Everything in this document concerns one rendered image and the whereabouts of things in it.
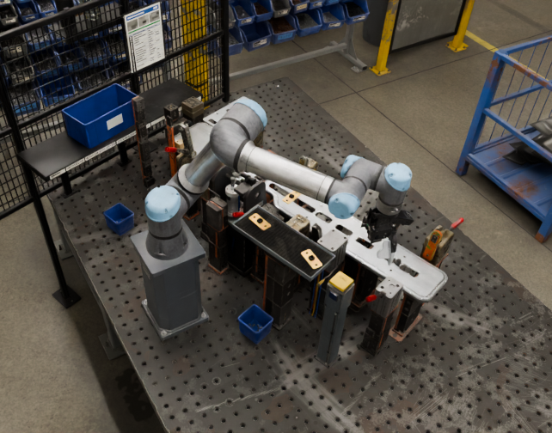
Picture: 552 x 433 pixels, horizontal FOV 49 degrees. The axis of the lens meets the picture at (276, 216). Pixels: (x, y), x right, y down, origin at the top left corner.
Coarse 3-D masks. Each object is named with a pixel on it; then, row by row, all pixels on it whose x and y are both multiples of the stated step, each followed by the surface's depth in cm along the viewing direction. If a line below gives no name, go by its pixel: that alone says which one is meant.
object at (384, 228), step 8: (376, 208) 178; (368, 216) 181; (376, 216) 177; (384, 216) 177; (392, 216) 176; (368, 224) 182; (376, 224) 180; (384, 224) 182; (392, 224) 182; (368, 232) 185; (376, 232) 180; (384, 232) 181; (376, 240) 183
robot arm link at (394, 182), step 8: (384, 168) 169; (392, 168) 167; (400, 168) 167; (408, 168) 168; (384, 176) 168; (392, 176) 165; (400, 176) 165; (408, 176) 166; (384, 184) 168; (392, 184) 166; (400, 184) 166; (408, 184) 168; (384, 192) 170; (392, 192) 168; (400, 192) 168; (384, 200) 172; (392, 200) 171; (400, 200) 171
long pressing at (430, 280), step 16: (192, 128) 283; (208, 128) 284; (272, 192) 253; (288, 192) 254; (288, 208) 247; (320, 208) 248; (320, 224) 241; (336, 224) 241; (352, 224) 242; (352, 240) 236; (368, 240) 236; (352, 256) 229; (368, 256) 230; (400, 256) 231; (416, 256) 231; (384, 272) 224; (400, 272) 225; (432, 272) 225; (416, 288) 220; (432, 288) 220
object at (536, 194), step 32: (512, 64) 355; (480, 96) 384; (512, 96) 399; (480, 128) 398; (512, 128) 371; (544, 128) 400; (480, 160) 413; (512, 160) 406; (544, 160) 386; (512, 192) 387; (544, 192) 391; (544, 224) 373
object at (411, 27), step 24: (408, 0) 487; (432, 0) 505; (456, 0) 520; (384, 24) 493; (408, 24) 506; (432, 24) 524; (456, 24) 539; (384, 48) 504; (408, 48) 524; (456, 48) 553; (384, 72) 520
